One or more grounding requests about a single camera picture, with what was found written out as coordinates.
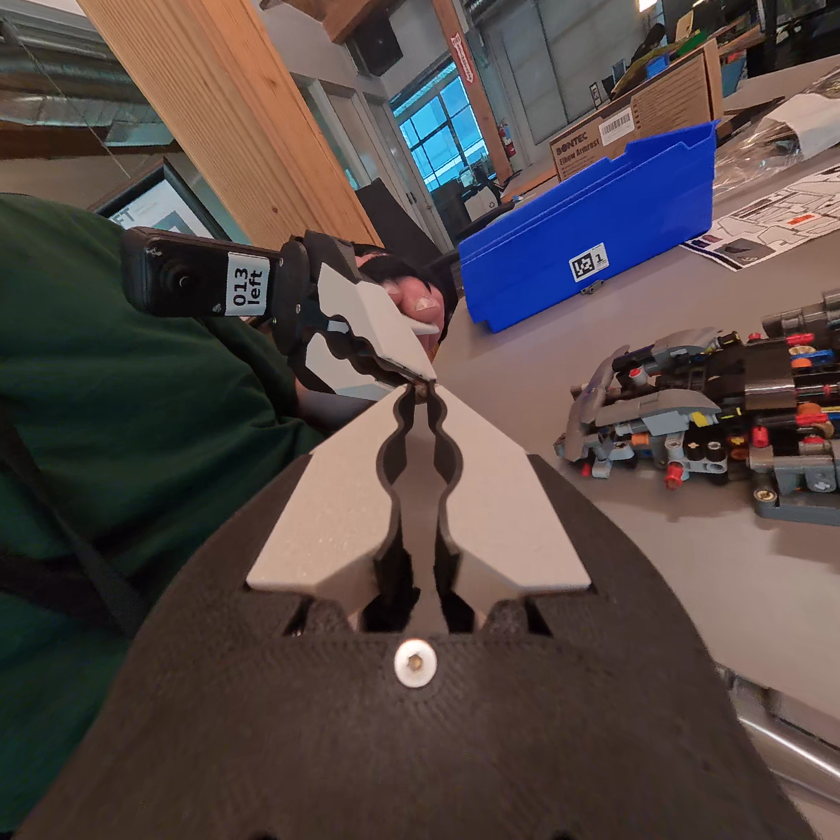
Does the person's left hand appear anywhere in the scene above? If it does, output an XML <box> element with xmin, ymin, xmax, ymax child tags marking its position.
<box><xmin>387</xmin><ymin>277</ymin><xmax>452</xmax><ymax>360</ymax></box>

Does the printed instruction sheet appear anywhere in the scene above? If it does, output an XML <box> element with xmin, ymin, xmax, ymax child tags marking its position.
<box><xmin>679</xmin><ymin>163</ymin><xmax>840</xmax><ymax>271</ymax></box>

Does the clear plastic bag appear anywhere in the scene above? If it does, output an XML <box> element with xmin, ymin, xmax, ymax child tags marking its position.
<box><xmin>712</xmin><ymin>66</ymin><xmax>840</xmax><ymax>198</ymax></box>

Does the black shoulder strap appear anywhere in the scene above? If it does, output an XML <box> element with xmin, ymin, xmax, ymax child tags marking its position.
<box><xmin>0</xmin><ymin>400</ymin><xmax>155</xmax><ymax>641</ymax></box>

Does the computer monitor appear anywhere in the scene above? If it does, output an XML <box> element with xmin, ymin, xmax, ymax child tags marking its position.
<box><xmin>95</xmin><ymin>157</ymin><xmax>237</xmax><ymax>240</ymax></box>

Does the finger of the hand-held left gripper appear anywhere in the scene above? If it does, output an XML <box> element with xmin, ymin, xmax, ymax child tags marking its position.
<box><xmin>315</xmin><ymin>264</ymin><xmax>441</xmax><ymax>386</ymax></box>
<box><xmin>304</xmin><ymin>333</ymin><xmax>412</xmax><ymax>403</ymax></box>

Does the blue plastic bin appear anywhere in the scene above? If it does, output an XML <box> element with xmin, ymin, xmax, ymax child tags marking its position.
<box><xmin>458</xmin><ymin>120</ymin><xmax>721</xmax><ymax>333</ymax></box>

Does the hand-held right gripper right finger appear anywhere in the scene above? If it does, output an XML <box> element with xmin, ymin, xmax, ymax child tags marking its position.
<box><xmin>425</xmin><ymin>385</ymin><xmax>592</xmax><ymax>632</ymax></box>

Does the black wall speaker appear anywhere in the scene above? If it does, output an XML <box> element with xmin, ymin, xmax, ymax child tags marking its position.
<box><xmin>348</xmin><ymin>10</ymin><xmax>404</xmax><ymax>67</ymax></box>

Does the white paper bag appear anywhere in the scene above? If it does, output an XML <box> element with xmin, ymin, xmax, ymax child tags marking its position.
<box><xmin>764</xmin><ymin>92</ymin><xmax>840</xmax><ymax>161</ymax></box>

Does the narrow wooden beam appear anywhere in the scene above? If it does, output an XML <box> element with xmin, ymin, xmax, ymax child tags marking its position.
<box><xmin>430</xmin><ymin>0</ymin><xmax>514</xmax><ymax>186</ymax></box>

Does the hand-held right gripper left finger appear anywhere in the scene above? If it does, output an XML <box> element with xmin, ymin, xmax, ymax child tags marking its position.
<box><xmin>246</xmin><ymin>386</ymin><xmax>421</xmax><ymax>632</ymax></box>

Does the grey lego car model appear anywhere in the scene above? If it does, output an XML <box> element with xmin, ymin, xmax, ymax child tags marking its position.
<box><xmin>553</xmin><ymin>289</ymin><xmax>840</xmax><ymax>526</ymax></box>

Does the brown cardboard box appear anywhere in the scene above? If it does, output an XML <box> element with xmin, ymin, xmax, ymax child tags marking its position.
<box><xmin>550</xmin><ymin>38</ymin><xmax>724</xmax><ymax>181</ymax></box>

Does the metal air duct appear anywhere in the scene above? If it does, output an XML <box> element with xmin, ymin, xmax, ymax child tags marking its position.
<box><xmin>0</xmin><ymin>20</ymin><xmax>173</xmax><ymax>147</ymax></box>

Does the wide wooden beam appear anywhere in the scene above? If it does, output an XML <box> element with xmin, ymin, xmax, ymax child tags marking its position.
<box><xmin>75</xmin><ymin>0</ymin><xmax>385</xmax><ymax>250</ymax></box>

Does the large paned window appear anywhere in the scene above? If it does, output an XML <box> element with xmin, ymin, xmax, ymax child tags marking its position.
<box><xmin>390</xmin><ymin>75</ymin><xmax>492</xmax><ymax>193</ymax></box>

